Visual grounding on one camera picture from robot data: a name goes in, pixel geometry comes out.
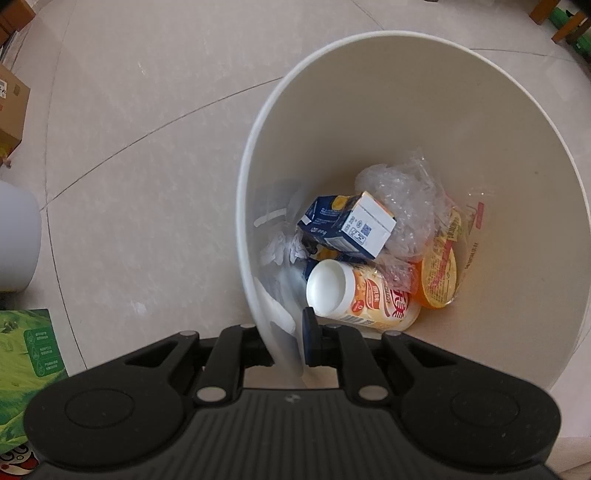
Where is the white paper ball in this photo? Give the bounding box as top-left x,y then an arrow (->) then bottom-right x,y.
259,231 -> 308,266

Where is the white round trash bin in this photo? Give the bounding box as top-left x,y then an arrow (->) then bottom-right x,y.
236,31 -> 590,388

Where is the orange yellow milk tea cup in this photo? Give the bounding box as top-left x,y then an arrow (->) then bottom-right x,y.
305,260 -> 421,331

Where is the yellow round lid cup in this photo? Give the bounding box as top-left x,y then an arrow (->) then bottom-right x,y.
414,237 -> 458,309

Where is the blue milk carton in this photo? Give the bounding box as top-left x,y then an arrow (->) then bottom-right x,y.
304,244 -> 352,280

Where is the clear snack wrapper red print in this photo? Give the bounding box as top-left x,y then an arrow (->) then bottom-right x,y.
446,188 -> 490,302

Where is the clear crumpled plastic bag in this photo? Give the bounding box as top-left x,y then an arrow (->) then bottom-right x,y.
355,149 -> 450,294

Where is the green printed box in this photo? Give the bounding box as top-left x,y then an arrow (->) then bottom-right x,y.
0,309 -> 67,453

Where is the red patterned item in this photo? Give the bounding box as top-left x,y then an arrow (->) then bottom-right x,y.
0,443 -> 39,480

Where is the brown cardboard box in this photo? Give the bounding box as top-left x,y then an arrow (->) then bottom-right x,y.
0,64 -> 30,161

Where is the wooden chair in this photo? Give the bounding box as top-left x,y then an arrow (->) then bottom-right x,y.
528,0 -> 591,47

